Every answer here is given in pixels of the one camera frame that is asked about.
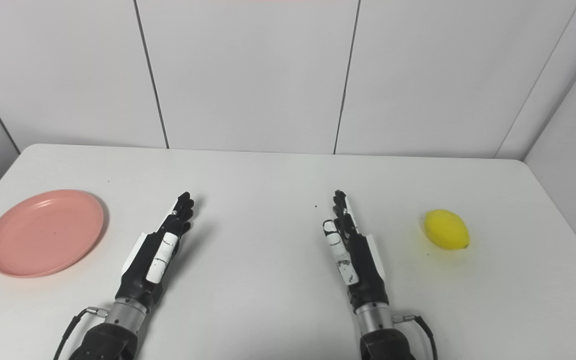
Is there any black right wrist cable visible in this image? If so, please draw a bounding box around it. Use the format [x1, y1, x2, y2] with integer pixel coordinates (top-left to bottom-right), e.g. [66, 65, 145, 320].
[393, 313, 439, 360]

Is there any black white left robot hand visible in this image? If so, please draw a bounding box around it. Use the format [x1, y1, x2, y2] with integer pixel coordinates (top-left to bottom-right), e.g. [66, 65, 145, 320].
[114, 191, 196, 312]

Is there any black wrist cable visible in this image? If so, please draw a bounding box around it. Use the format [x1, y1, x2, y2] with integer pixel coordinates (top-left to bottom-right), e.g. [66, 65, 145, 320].
[393, 313, 439, 360]
[53, 307, 110, 360]

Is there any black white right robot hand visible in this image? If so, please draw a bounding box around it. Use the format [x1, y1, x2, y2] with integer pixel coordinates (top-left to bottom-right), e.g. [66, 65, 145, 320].
[322, 189, 390, 314]

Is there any pink round plate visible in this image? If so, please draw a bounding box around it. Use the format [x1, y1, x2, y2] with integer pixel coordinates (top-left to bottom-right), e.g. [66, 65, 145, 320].
[0, 189, 106, 279]

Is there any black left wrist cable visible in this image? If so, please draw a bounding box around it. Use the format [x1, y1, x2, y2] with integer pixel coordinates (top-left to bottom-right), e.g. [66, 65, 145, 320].
[53, 307, 110, 360]

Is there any yellow lemon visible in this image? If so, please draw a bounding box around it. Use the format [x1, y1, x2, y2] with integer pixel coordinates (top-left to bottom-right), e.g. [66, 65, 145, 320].
[423, 208, 471, 251]

